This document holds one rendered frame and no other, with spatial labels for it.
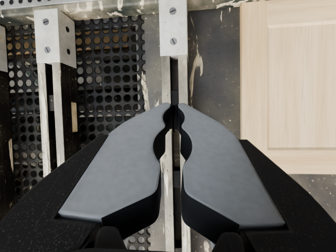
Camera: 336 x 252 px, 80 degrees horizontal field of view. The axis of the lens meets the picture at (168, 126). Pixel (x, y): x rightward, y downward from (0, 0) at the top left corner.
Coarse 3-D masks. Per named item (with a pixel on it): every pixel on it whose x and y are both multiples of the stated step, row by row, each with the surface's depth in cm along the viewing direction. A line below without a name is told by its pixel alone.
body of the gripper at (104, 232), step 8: (104, 232) 5; (112, 232) 5; (224, 232) 5; (232, 232) 5; (96, 240) 5; (104, 240) 5; (112, 240) 5; (120, 240) 5; (224, 240) 5; (232, 240) 5; (240, 240) 5; (88, 248) 4; (96, 248) 4; (104, 248) 4; (112, 248) 4; (120, 248) 5; (216, 248) 5; (224, 248) 5; (232, 248) 5; (240, 248) 5
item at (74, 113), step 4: (72, 104) 53; (72, 108) 53; (72, 112) 53; (76, 112) 55; (72, 116) 53; (76, 116) 55; (72, 120) 53; (76, 120) 55; (72, 124) 53; (76, 124) 55; (72, 128) 53; (76, 128) 55
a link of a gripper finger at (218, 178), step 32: (192, 128) 9; (224, 128) 9; (192, 160) 7; (224, 160) 7; (192, 192) 6; (224, 192) 6; (256, 192) 6; (192, 224) 7; (224, 224) 6; (256, 224) 5
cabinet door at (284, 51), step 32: (288, 0) 46; (320, 0) 46; (256, 32) 47; (288, 32) 47; (320, 32) 46; (256, 64) 48; (288, 64) 47; (320, 64) 46; (256, 96) 48; (288, 96) 48; (320, 96) 47; (256, 128) 49; (288, 128) 48; (320, 128) 47; (288, 160) 48; (320, 160) 47
